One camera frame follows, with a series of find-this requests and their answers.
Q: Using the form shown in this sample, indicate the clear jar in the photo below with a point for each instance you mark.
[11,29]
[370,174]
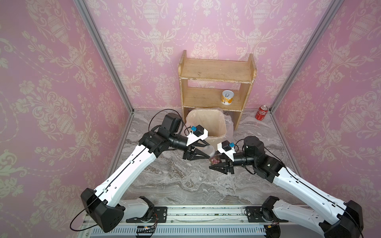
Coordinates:
[213,156]

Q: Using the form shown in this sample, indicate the beige trash bin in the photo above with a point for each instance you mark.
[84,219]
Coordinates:
[213,120]

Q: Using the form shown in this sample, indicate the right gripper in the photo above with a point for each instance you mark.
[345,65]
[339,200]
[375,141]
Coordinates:
[226,167]

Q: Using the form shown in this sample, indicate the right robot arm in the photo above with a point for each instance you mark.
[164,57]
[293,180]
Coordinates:
[328,216]

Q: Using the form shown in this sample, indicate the yellow can on shelf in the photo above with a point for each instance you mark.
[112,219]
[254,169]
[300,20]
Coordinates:
[227,97]

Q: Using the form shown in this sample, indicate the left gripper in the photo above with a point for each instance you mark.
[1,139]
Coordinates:
[192,154]

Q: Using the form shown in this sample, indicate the red cola can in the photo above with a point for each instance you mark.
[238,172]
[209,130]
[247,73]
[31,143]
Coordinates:
[262,112]

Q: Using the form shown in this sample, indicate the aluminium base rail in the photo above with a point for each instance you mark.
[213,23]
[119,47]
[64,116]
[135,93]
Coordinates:
[202,221]

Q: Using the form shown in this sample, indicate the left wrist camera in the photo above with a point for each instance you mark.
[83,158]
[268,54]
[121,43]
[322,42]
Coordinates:
[196,133]

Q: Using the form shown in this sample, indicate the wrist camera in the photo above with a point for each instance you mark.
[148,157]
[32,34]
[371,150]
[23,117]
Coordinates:
[227,148]
[196,133]

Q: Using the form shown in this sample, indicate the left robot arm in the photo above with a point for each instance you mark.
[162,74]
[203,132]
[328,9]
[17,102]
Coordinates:
[103,204]

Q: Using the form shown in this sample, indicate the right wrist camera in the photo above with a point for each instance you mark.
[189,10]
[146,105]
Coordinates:
[227,148]

